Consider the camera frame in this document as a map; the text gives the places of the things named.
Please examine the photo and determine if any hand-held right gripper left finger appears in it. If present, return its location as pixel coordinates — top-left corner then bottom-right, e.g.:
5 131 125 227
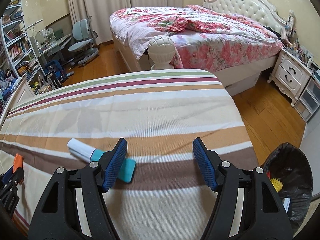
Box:
27 137 128 240

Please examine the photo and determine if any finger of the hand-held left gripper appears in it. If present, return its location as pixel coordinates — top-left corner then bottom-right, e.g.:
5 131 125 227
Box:
0 165 24 198

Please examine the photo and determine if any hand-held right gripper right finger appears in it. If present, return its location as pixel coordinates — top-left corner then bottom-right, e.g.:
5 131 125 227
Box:
192 137 293 240

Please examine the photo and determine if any bin with black bag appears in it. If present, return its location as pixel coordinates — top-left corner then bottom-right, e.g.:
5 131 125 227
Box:
260 142 313 230

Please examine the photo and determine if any striped bed sheet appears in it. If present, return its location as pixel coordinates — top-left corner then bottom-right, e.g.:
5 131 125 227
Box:
0 69 259 240

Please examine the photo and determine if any yellow spiky ball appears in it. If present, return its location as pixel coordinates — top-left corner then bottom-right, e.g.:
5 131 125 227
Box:
271 178 283 192

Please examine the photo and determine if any white wooden bed end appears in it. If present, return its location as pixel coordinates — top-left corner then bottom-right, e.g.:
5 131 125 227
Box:
0 76 35 128

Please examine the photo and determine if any blue storage crate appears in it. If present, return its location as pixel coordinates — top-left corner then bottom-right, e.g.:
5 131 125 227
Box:
45 60 63 82

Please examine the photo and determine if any pink floral quilt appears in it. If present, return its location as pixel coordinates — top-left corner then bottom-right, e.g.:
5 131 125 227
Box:
109 4 284 72

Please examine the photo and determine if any white nightstand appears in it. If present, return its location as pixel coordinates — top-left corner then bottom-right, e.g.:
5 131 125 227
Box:
267 49 313 107

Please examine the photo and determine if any plastic drawer unit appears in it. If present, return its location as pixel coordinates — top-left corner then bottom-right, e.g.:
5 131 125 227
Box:
294 79 320 122

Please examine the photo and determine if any white ribbed round object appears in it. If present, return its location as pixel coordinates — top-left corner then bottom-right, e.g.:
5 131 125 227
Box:
147 35 175 70

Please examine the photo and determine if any white bookshelf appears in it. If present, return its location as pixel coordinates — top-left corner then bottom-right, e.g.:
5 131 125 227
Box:
0 0 47 95

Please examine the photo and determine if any grey study desk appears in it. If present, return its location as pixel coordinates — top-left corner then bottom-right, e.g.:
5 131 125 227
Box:
37 34 73 63

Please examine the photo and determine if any grey-blue desk chair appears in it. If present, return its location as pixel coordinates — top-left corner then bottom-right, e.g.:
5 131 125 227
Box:
68 19 99 66

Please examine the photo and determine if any red floral cloth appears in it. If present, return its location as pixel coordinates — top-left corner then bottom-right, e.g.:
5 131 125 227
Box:
147 16 225 34

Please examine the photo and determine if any group of small bottles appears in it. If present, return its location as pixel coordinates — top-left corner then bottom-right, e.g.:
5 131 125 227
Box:
285 27 318 67

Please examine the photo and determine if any beige curtain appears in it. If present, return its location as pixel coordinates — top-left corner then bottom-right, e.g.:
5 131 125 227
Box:
65 0 185 45

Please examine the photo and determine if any white tufted bed frame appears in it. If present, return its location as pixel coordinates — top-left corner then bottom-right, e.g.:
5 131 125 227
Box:
111 0 288 97

